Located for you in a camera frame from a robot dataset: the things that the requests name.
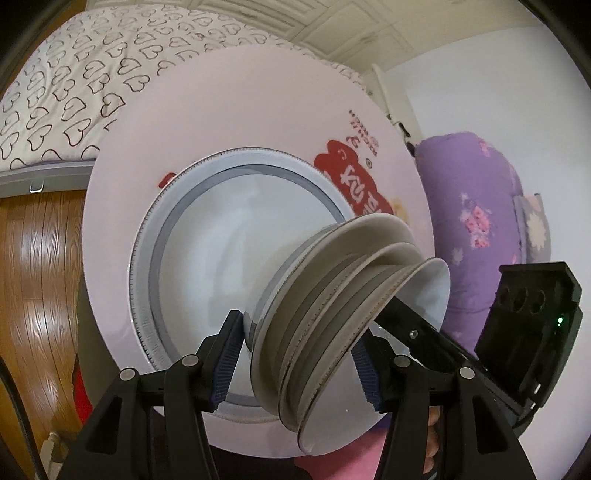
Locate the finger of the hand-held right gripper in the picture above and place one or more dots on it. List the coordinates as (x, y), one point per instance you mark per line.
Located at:
(415, 334)

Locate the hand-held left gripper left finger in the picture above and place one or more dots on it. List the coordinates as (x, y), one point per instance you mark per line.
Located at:
(226, 364)

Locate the small white bowl dark rim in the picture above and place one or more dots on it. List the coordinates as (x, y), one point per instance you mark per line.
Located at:
(323, 332)

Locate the plain white bowl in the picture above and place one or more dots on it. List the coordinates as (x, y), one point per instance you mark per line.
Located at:
(295, 284)

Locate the white wardrobe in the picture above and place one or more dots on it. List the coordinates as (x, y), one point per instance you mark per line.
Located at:
(369, 23)

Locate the pink printed round mat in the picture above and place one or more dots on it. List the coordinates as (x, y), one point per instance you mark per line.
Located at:
(207, 115)

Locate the white plate grey rim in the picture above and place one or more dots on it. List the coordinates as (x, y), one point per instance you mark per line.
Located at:
(221, 258)

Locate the grey floral pillow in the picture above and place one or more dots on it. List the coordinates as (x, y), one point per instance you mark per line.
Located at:
(535, 226)

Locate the heart print bedsheet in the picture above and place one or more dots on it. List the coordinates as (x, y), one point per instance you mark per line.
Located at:
(69, 92)

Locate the purple floral quilt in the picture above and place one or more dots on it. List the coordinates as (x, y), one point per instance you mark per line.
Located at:
(461, 194)

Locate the pink cloth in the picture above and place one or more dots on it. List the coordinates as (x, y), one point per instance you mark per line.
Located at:
(341, 468)

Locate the white plastic object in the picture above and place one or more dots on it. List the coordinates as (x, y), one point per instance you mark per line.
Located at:
(51, 457)

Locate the person's right hand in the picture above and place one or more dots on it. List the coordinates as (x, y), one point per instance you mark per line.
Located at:
(435, 438)

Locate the red cloth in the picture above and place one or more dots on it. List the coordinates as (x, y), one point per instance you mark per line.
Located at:
(83, 397)

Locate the grey bed frame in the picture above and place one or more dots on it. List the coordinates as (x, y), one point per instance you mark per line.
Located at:
(46, 177)

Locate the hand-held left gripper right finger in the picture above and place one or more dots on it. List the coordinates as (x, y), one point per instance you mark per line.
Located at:
(369, 383)

